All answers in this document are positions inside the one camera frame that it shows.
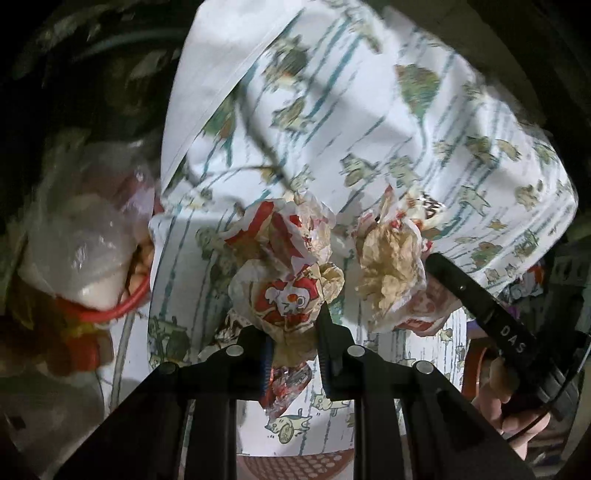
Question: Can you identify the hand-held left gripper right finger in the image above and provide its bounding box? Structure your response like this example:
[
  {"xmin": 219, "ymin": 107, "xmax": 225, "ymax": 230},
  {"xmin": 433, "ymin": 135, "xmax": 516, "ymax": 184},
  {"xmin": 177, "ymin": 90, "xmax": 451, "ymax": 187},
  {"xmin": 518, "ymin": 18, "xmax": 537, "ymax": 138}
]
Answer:
[{"xmin": 316, "ymin": 302, "xmax": 550, "ymax": 480}]

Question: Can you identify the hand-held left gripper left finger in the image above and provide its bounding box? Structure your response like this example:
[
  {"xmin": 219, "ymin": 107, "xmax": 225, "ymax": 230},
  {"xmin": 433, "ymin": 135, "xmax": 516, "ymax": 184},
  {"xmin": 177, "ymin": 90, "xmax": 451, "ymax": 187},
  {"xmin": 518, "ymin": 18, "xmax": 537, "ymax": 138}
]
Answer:
[{"xmin": 55, "ymin": 325, "xmax": 274, "ymax": 480}]

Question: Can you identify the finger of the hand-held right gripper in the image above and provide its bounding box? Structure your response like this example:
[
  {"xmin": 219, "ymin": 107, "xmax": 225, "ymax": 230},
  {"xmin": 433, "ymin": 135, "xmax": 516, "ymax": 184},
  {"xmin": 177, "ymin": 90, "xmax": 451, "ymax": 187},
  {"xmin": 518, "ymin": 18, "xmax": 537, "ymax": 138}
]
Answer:
[{"xmin": 424, "ymin": 253, "xmax": 500, "ymax": 326}]

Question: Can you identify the brown paper wrapper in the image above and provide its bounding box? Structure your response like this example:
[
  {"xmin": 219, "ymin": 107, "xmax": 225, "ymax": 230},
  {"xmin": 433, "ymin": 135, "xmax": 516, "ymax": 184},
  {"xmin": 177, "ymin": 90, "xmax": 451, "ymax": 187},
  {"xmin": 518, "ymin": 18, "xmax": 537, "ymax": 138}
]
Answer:
[{"xmin": 353, "ymin": 185, "xmax": 428, "ymax": 333}]

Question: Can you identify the red white paper wrapper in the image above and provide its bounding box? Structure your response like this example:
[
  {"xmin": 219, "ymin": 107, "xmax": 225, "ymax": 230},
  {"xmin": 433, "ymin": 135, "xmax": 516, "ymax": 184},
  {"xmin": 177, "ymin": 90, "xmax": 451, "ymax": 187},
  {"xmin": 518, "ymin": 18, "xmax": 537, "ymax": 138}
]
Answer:
[
  {"xmin": 222, "ymin": 191, "xmax": 335, "ymax": 268},
  {"xmin": 217, "ymin": 261, "xmax": 347, "ymax": 421}
]

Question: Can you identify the pink plastic basket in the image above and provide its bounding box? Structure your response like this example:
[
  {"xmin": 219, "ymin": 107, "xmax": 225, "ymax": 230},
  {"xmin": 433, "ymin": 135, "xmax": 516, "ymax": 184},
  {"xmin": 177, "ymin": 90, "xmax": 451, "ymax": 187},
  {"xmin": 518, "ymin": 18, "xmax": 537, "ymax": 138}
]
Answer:
[{"xmin": 235, "ymin": 455, "xmax": 356, "ymax": 480}]

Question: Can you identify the person's right hand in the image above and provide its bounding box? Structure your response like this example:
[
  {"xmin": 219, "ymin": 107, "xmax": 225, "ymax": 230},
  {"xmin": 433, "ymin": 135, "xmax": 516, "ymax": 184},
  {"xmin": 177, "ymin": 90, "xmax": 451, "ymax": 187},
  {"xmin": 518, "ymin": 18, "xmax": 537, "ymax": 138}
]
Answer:
[{"xmin": 471, "ymin": 355, "xmax": 552, "ymax": 446}]

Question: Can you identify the red white paper bag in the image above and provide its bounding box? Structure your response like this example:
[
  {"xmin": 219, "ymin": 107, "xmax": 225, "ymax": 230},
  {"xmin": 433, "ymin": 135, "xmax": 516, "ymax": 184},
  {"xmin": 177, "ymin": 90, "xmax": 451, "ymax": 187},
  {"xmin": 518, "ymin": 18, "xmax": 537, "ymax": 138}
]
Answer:
[{"xmin": 394, "ymin": 272, "xmax": 469, "ymax": 337}]

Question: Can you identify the orange plastic basin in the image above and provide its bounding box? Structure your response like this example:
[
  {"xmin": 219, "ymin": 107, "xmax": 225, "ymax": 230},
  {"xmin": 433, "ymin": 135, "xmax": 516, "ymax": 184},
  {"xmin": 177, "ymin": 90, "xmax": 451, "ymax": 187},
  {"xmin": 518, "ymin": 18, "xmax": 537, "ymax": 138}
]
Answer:
[{"xmin": 462, "ymin": 344, "xmax": 502, "ymax": 400}]

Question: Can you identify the white red printed box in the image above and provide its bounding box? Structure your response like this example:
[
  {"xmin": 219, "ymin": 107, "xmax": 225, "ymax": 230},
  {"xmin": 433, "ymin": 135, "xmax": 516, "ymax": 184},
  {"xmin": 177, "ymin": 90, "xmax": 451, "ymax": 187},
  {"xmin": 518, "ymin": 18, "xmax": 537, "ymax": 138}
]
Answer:
[{"xmin": 503, "ymin": 261, "xmax": 548, "ymax": 305}]

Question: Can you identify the red plastic bucket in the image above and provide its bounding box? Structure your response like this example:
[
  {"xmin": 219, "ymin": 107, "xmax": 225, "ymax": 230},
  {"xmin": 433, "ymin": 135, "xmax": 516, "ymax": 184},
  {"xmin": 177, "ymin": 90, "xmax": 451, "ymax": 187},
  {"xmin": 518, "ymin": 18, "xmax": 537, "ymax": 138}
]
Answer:
[{"xmin": 69, "ymin": 231, "xmax": 156, "ymax": 325}]

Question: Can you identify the printed white tablecloth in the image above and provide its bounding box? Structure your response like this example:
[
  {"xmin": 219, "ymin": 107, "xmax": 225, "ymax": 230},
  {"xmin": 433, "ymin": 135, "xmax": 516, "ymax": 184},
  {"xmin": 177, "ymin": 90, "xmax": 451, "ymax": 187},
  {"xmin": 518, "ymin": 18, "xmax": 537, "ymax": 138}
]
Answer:
[{"xmin": 147, "ymin": 0, "xmax": 581, "ymax": 459}]

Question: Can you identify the clear plastic bag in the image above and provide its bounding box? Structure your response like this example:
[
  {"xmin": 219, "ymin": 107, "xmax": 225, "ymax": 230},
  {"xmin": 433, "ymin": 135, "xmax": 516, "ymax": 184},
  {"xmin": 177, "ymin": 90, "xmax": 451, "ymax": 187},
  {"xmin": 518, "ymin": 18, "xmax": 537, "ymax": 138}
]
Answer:
[{"xmin": 18, "ymin": 138, "xmax": 158, "ymax": 310}]

